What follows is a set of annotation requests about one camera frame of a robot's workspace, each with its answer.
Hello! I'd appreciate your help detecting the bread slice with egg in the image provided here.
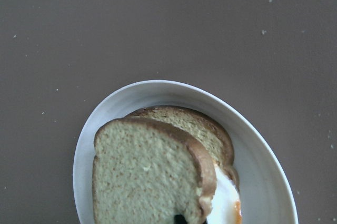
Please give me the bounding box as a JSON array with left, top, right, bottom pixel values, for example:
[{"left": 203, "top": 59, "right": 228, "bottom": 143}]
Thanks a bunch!
[{"left": 126, "top": 105, "right": 240, "bottom": 190}]

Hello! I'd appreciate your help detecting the white round plate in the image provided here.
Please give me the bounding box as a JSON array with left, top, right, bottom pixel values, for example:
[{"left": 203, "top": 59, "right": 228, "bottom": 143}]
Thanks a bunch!
[{"left": 73, "top": 80, "right": 298, "bottom": 223}]

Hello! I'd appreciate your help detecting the fried egg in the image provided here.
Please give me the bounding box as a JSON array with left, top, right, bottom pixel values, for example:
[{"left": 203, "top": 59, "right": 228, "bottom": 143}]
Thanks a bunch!
[{"left": 206, "top": 165, "right": 242, "bottom": 224}]

